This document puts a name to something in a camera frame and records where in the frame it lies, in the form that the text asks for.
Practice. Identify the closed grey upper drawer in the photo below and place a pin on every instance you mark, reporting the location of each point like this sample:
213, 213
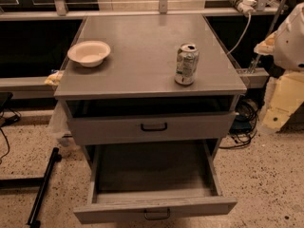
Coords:
181, 127

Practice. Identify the metal frame rail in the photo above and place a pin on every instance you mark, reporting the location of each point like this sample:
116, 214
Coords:
25, 10

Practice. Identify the green 7up soda can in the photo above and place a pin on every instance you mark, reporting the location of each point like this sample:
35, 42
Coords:
187, 61

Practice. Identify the white power strip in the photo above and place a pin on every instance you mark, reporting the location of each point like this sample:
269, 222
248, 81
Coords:
245, 7

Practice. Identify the black lower drawer handle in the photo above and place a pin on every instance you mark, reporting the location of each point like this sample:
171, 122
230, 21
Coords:
157, 215

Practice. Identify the black upper drawer handle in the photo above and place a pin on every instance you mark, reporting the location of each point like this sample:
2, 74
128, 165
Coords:
157, 127

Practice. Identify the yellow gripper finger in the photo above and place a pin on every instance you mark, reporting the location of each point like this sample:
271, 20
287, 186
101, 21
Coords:
267, 46
283, 97

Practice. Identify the clear plastic bag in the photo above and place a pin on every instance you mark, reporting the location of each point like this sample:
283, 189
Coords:
57, 126

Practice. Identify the grey drawer cabinet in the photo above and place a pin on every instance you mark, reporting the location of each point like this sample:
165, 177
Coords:
138, 77

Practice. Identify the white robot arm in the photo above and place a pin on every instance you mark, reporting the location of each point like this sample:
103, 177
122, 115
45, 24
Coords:
289, 45

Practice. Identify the yellow crumpled sponge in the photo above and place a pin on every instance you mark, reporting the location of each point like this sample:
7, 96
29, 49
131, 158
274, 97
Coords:
54, 79

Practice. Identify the open grey lower drawer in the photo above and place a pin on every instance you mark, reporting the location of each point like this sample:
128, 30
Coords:
127, 179

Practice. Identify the black drawer handle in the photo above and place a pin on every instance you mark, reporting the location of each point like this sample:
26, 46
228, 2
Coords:
157, 127
157, 215

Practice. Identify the black floor stand bar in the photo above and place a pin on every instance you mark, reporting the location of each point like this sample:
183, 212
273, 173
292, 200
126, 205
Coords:
33, 222

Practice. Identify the white paper bowl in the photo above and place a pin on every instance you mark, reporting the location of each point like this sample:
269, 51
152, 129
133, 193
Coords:
89, 53

